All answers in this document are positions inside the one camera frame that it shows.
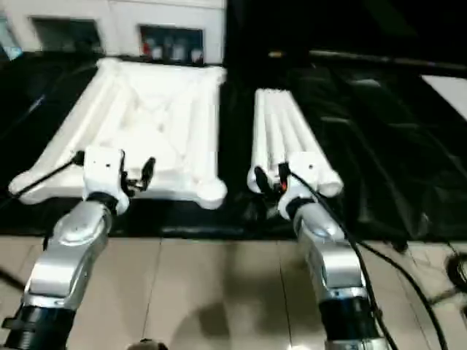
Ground white plastic table top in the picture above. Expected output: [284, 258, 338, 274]
[7, 58, 229, 209]

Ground white flat board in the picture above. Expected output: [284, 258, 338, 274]
[421, 74, 467, 121]

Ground black stand leg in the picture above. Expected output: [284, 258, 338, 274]
[426, 284, 467, 303]

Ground black case with yellow label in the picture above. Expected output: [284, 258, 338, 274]
[224, 0, 314, 59]

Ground black table mat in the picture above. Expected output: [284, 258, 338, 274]
[0, 50, 467, 240]

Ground white sideboard cabinet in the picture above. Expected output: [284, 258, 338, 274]
[0, 0, 227, 66]

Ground blue plastic packaging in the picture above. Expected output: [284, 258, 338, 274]
[0, 17, 23, 59]

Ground white plastic table leg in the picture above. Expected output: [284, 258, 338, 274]
[247, 88, 274, 193]
[263, 89, 291, 172]
[280, 89, 344, 195]
[271, 89, 326, 191]

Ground grey metal bar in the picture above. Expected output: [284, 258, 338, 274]
[309, 50, 467, 72]

